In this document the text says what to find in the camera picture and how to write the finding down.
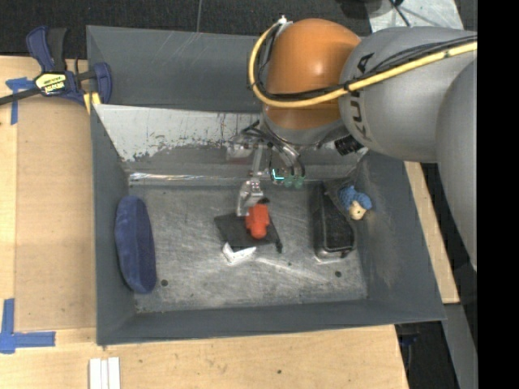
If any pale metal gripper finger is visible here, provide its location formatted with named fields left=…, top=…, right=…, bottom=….
left=235, top=179, right=265, bottom=218

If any orange-red toy figure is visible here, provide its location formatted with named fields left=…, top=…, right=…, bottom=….
left=244, top=202, right=272, bottom=241

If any black flat square sheet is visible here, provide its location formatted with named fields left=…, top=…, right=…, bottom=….
left=213, top=212, right=284, bottom=254

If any small white folded piece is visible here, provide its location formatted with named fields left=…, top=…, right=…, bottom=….
left=221, top=242, right=258, bottom=265

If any grey metal bin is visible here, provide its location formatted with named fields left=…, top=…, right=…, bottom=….
left=85, top=24, right=448, bottom=346

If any blue and beige toy figure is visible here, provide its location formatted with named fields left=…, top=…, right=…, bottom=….
left=337, top=185, right=373, bottom=221

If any blue oval cushion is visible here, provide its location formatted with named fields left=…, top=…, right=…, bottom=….
left=114, top=194, right=158, bottom=295

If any black cylinder on white bracket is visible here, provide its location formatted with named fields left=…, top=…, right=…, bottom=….
left=334, top=135, right=365, bottom=156

